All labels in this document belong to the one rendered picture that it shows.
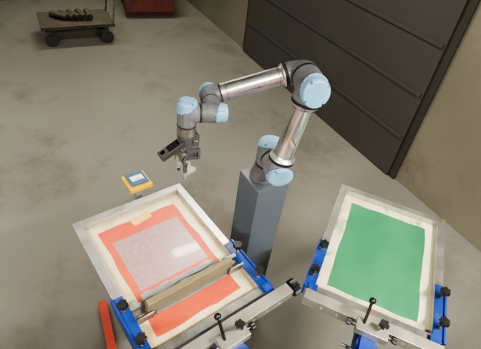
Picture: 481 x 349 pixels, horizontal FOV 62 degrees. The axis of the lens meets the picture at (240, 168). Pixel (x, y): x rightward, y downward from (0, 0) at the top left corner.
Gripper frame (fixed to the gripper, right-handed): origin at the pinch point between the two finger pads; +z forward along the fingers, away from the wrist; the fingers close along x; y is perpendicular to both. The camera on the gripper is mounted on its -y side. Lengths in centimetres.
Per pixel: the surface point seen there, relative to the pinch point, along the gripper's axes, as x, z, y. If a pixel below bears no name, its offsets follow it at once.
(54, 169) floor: 190, 137, -40
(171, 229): 5.6, 40.9, -1.6
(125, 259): -3.3, 40.9, -27.1
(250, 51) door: 344, 127, 253
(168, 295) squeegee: -34.2, 30.9, -18.4
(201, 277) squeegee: -32.0, 30.5, -3.0
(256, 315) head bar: -56, 32, 10
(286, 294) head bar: -53, 32, 26
